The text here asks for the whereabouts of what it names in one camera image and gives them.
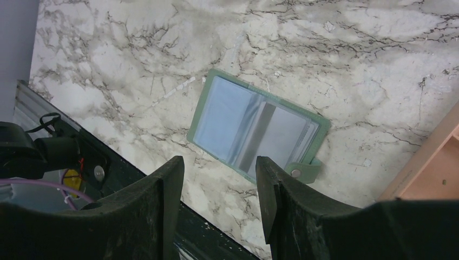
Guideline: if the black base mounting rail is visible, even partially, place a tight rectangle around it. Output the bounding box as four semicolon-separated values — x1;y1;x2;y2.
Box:
49;116;255;259

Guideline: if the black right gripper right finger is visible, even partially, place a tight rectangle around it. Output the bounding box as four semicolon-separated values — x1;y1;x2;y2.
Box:
255;157;458;259

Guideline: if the orange plastic file organizer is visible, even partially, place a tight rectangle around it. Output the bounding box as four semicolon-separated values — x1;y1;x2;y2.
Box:
378;104;458;200

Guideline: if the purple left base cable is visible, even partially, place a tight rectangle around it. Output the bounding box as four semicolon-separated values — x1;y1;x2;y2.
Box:
0;168;95;212

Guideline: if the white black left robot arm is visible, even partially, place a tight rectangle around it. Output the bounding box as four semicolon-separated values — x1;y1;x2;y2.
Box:
1;112;81;180

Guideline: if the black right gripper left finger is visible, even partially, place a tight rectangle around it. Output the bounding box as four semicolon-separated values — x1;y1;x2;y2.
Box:
1;156;185;259

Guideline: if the green card holder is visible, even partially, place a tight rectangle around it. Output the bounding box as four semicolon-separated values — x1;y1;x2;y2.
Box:
187;69;331;184

